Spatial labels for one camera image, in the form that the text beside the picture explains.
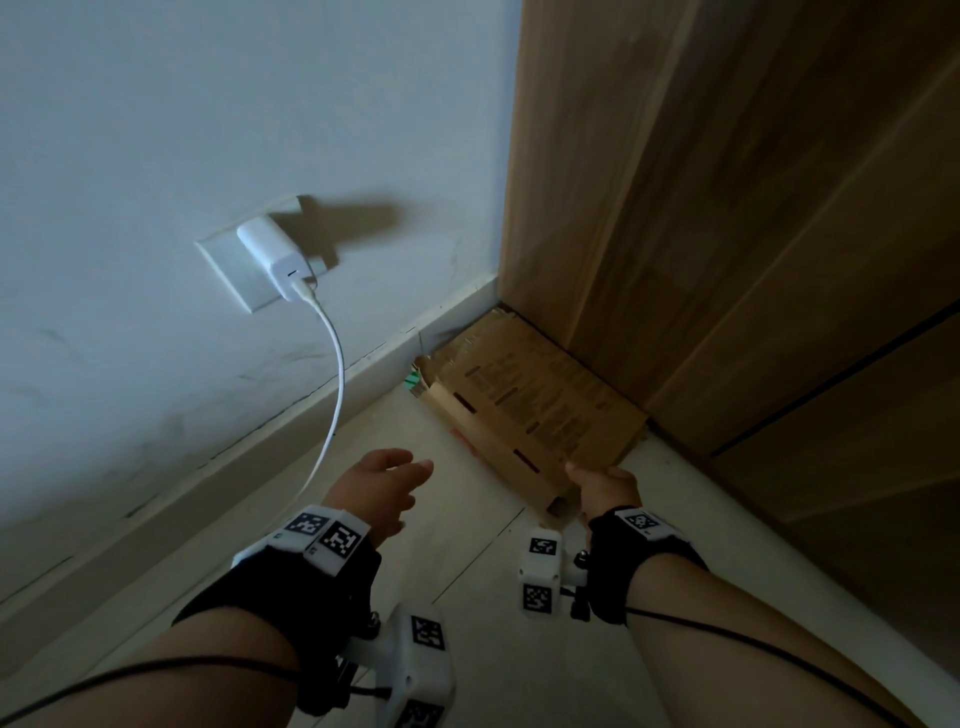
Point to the white baseboard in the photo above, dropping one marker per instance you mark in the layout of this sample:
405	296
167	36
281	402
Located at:
225	480

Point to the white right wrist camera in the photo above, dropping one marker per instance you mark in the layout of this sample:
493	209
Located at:
541	574

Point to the wooden wardrobe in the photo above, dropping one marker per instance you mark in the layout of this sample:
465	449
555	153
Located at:
735	240

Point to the white wall socket plate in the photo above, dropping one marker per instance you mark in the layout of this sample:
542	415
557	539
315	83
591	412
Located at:
225	270

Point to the person's right thumb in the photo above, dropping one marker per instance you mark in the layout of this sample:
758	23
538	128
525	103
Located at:
577	472

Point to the person's left forearm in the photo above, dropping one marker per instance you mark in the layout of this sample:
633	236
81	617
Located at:
187	675

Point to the small green object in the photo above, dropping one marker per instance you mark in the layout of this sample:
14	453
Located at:
411	382

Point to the person's left hand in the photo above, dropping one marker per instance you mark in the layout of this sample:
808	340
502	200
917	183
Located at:
367	487

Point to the white charger adapter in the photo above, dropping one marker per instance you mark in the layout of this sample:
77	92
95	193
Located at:
271	256

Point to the person's right forearm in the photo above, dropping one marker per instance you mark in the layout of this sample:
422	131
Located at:
720	660

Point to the white wrist marker block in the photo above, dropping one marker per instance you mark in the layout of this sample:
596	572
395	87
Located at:
643	522
330	536

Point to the white left wrist marker block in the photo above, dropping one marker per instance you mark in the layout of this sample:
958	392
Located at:
330	536

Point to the person's left fingers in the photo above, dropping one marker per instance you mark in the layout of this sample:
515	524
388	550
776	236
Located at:
405	469

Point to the brown cardboard box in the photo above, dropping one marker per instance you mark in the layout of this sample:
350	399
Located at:
525	405

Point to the person's right hand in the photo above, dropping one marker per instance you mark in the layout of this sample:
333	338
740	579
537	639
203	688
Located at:
609	491

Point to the white right wrist marker block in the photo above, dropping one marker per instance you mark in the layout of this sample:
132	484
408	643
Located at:
643	522

